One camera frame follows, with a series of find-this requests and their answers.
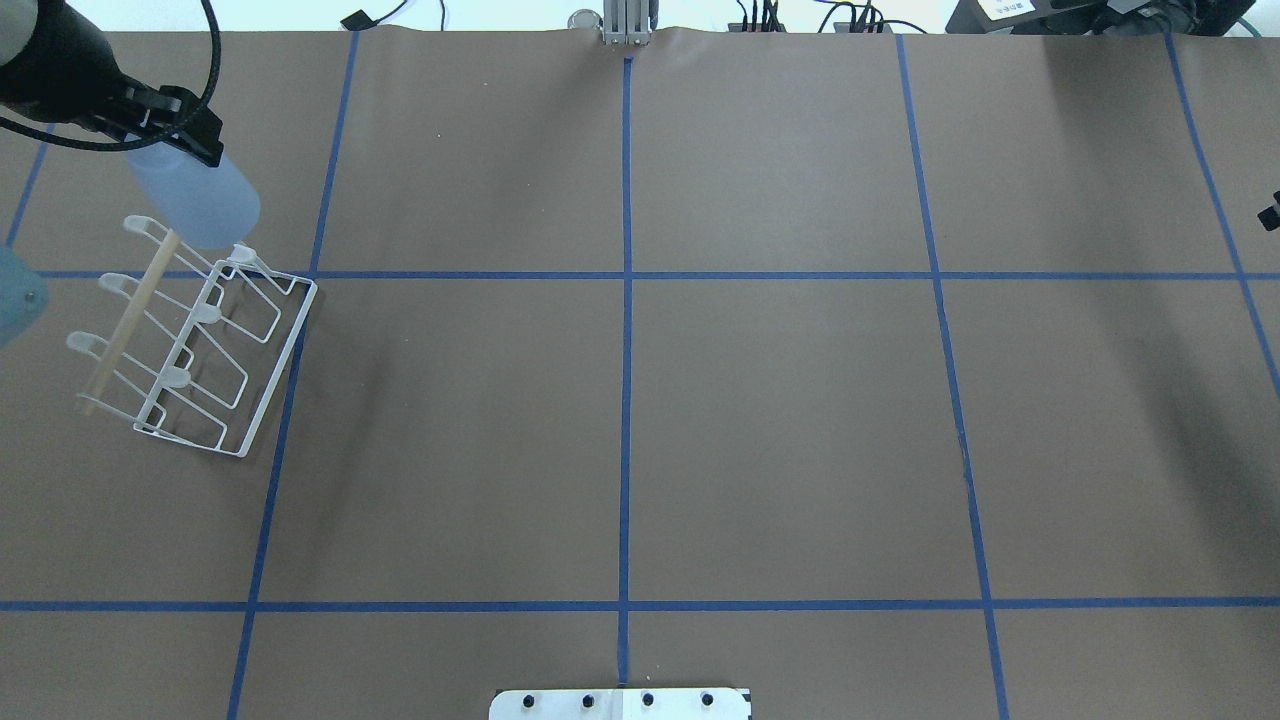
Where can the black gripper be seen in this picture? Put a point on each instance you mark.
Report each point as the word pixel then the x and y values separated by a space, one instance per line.
pixel 72 64

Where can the blue plastic cup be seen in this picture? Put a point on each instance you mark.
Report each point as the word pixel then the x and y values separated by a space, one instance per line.
pixel 209 207

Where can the small black device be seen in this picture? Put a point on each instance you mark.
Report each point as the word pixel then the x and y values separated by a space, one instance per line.
pixel 358 21

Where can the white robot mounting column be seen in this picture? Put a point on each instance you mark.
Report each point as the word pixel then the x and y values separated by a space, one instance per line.
pixel 623 703

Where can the white wire cup holder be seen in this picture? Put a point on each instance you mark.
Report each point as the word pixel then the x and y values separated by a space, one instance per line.
pixel 201 346

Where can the aluminium frame post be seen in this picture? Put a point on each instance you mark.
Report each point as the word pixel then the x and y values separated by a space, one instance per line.
pixel 629 22

